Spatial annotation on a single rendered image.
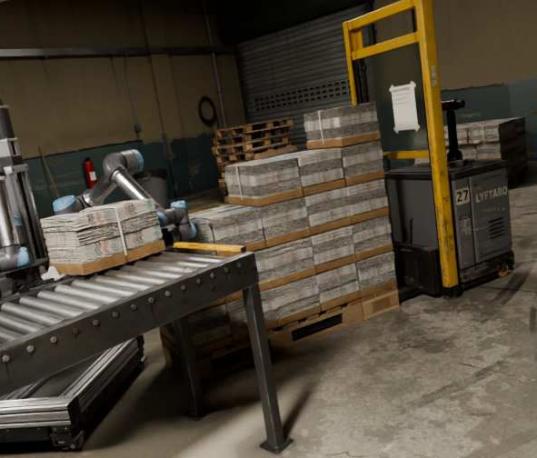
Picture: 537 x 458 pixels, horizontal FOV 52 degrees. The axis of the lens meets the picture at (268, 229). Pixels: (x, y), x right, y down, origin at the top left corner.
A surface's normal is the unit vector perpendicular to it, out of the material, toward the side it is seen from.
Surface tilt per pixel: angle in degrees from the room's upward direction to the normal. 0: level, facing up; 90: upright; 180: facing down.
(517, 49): 90
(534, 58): 90
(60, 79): 90
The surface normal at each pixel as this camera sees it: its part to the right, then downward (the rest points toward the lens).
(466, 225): 0.47, 0.10
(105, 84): 0.72, 0.02
